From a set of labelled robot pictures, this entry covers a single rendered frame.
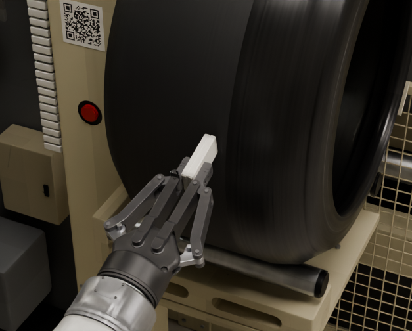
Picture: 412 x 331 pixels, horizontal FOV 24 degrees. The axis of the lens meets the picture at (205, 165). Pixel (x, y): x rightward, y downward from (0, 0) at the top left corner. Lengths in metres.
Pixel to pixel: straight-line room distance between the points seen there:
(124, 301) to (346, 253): 0.73
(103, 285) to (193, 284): 0.51
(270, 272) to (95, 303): 0.51
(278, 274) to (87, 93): 0.42
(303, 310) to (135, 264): 0.49
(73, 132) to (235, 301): 0.39
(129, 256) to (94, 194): 0.62
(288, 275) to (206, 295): 0.15
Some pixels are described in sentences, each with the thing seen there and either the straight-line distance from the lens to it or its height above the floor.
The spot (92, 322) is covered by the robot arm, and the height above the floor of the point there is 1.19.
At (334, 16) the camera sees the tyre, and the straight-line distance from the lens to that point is 1.17.
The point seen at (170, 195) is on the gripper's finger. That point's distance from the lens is 1.13.
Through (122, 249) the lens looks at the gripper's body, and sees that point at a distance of 1.09.
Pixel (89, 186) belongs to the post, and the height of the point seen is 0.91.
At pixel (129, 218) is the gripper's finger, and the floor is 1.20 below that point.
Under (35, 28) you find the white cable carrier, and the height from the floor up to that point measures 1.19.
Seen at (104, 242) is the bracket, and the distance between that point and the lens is 1.55.
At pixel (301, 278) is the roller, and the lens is 1.46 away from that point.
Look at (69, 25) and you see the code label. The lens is 1.50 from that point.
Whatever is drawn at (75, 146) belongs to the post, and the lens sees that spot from 1.63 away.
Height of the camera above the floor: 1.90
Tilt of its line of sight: 36 degrees down
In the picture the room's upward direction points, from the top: straight up
